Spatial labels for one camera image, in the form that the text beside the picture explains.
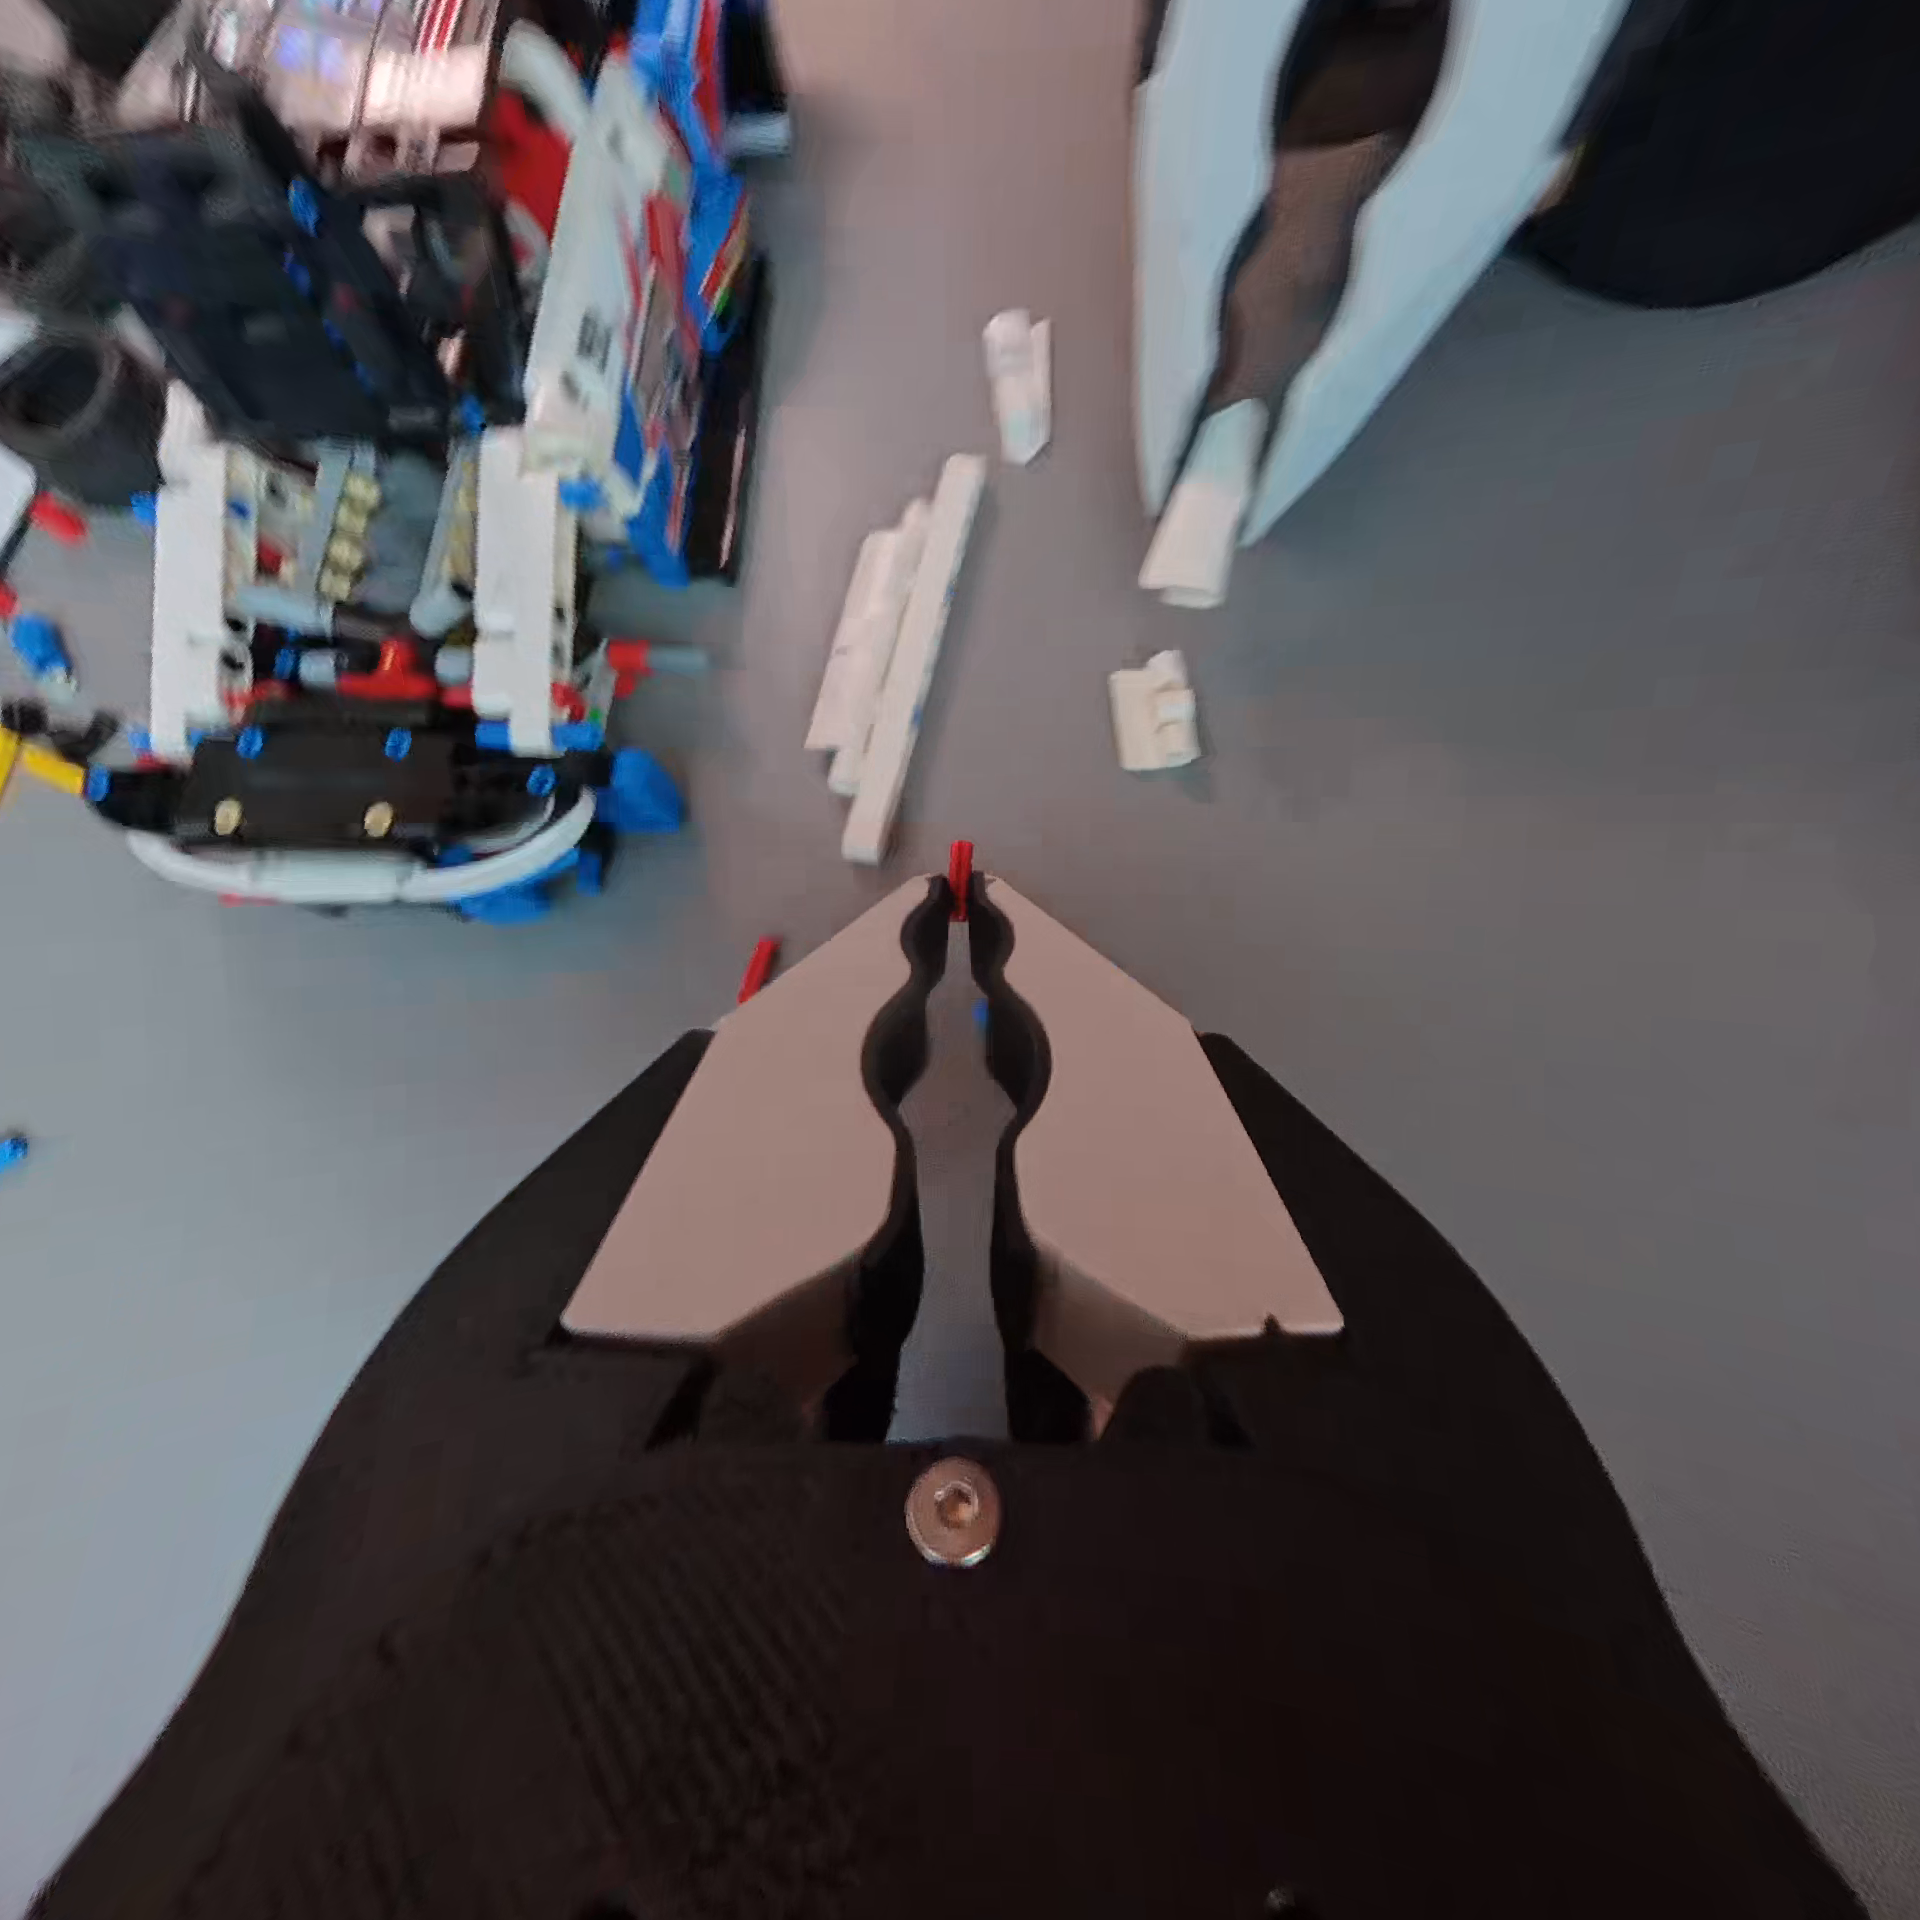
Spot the white curved panel brick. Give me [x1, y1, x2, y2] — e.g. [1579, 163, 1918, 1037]
[1137, 399, 1274, 608]
[982, 307, 1055, 466]

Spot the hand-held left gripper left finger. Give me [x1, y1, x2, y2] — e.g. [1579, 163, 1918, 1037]
[559, 874, 950, 1443]

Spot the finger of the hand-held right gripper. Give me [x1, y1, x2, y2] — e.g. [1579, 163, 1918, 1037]
[1242, 0, 1635, 548]
[1126, 0, 1309, 524]

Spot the black cloth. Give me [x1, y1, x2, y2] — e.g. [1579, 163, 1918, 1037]
[1516, 0, 1920, 309]

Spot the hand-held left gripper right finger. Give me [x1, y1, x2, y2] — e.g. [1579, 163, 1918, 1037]
[966, 874, 1347, 1444]

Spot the toy brick race car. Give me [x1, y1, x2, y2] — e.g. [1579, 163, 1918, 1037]
[0, 0, 789, 923]

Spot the small white connector brick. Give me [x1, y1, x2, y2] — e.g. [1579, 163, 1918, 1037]
[1106, 647, 1202, 775]

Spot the white beam and panel assembly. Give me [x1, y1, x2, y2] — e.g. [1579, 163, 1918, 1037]
[803, 456, 991, 868]

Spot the grey desk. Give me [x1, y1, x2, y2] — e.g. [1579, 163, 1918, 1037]
[0, 0, 1920, 1920]

